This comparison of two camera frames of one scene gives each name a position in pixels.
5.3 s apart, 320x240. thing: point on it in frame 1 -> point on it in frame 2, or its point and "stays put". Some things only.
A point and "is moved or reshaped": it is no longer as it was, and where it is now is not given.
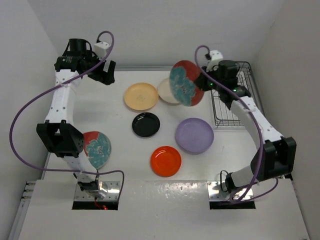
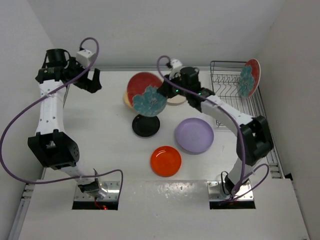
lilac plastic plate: (194, 135) stays put
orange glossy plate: (165, 161) stays put
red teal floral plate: (97, 146) -> (143, 95)
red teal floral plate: (182, 77) is moved or reshaped
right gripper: (202, 81) -> (166, 89)
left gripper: (108, 77) -> (94, 84)
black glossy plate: (146, 124) stays put
